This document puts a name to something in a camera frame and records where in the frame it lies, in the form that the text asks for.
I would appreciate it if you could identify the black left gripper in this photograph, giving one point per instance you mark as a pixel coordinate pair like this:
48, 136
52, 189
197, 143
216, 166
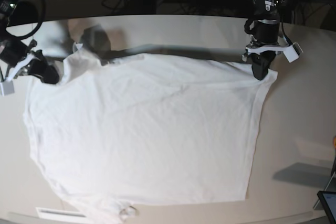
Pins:
263, 32

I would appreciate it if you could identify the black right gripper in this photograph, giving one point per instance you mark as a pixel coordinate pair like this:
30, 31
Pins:
14, 51

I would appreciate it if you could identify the white T-shirt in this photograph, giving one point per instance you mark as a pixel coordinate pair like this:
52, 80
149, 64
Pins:
148, 129

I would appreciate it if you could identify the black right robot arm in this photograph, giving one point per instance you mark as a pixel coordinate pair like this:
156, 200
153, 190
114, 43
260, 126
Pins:
7, 10

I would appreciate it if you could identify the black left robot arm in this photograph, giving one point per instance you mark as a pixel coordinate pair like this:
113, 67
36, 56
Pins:
266, 9

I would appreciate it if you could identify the tablet screen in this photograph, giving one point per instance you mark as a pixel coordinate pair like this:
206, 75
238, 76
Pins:
327, 199

